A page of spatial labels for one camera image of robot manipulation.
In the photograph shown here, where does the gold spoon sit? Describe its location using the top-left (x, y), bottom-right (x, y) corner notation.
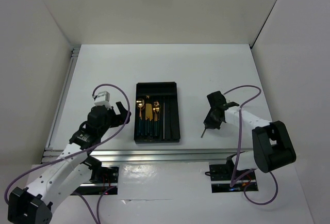
top-left (136, 98), bottom-right (145, 136)

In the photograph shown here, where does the gold fork green handle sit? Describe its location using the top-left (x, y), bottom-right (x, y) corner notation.
top-left (152, 101), bottom-right (160, 137)
top-left (154, 101), bottom-right (162, 137)

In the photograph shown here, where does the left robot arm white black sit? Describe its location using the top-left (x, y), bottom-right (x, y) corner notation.
top-left (7, 102), bottom-right (131, 223)

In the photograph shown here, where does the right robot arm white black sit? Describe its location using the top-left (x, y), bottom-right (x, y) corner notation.
top-left (204, 91), bottom-right (296, 179)

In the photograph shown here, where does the black cutlery tray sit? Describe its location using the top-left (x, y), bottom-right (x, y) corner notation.
top-left (134, 82), bottom-right (180, 144)

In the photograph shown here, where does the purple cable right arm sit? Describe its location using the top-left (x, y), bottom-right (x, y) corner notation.
top-left (224, 85), bottom-right (278, 205)

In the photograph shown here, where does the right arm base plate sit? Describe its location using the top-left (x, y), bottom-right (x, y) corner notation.
top-left (204, 163), bottom-right (258, 193)

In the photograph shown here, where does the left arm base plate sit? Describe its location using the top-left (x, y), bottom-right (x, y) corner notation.
top-left (74, 166), bottom-right (119, 196)

